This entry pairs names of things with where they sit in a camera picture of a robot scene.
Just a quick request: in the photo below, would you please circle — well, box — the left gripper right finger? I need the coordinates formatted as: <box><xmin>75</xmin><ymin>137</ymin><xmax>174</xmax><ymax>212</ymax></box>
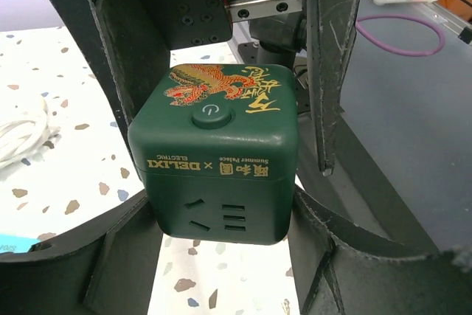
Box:
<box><xmin>288</xmin><ymin>188</ymin><xmax>471</xmax><ymax>314</ymax></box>

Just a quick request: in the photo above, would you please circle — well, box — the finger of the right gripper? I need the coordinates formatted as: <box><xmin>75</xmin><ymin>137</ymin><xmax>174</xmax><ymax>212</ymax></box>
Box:
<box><xmin>21</xmin><ymin>0</ymin><xmax>174</xmax><ymax>131</ymax></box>
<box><xmin>306</xmin><ymin>0</ymin><xmax>360</xmax><ymax>176</ymax></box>

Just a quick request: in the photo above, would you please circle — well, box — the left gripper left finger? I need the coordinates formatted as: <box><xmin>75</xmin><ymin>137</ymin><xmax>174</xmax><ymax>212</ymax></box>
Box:
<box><xmin>1</xmin><ymin>191</ymin><xmax>163</xmax><ymax>314</ymax></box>

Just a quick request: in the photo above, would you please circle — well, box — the teal power strip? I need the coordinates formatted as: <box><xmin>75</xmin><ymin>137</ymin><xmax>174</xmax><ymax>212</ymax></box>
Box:
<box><xmin>0</xmin><ymin>234</ymin><xmax>41</xmax><ymax>254</ymax></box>

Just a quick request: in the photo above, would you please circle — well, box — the dark green cube socket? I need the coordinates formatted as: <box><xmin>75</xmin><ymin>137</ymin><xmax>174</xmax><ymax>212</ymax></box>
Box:
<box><xmin>128</xmin><ymin>63</ymin><xmax>299</xmax><ymax>245</ymax></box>

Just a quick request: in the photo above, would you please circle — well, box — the white coiled power cable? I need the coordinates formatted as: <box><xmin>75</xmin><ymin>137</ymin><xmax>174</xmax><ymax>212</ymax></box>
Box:
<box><xmin>0</xmin><ymin>93</ymin><xmax>62</xmax><ymax>170</ymax></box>

